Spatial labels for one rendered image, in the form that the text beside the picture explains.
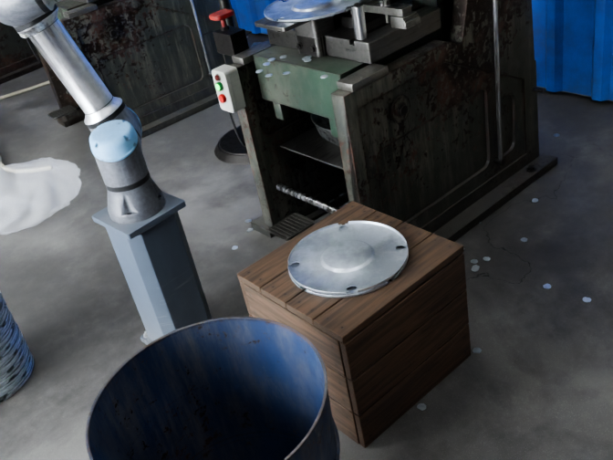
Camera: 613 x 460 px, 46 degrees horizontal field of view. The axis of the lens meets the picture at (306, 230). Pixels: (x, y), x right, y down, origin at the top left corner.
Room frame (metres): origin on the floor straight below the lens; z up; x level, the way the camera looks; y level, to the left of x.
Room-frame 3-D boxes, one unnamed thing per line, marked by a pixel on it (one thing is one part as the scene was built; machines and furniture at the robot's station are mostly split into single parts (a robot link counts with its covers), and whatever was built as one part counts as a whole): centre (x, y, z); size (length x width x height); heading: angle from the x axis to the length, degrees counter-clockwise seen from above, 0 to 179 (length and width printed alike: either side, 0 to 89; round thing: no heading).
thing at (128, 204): (1.69, 0.43, 0.50); 0.15 x 0.15 x 0.10
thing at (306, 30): (2.03, -0.12, 0.72); 0.25 x 0.14 x 0.14; 125
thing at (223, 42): (2.25, 0.11, 0.62); 0.10 x 0.06 x 0.20; 35
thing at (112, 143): (1.70, 0.43, 0.62); 0.13 x 0.12 x 0.14; 6
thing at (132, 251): (1.69, 0.43, 0.23); 0.19 x 0.19 x 0.45; 39
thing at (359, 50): (2.13, -0.26, 0.68); 0.45 x 0.30 x 0.06; 35
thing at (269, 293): (1.40, -0.08, 0.18); 0.40 x 0.38 x 0.35; 125
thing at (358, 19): (1.91, -0.26, 0.75); 0.03 x 0.03 x 0.10; 35
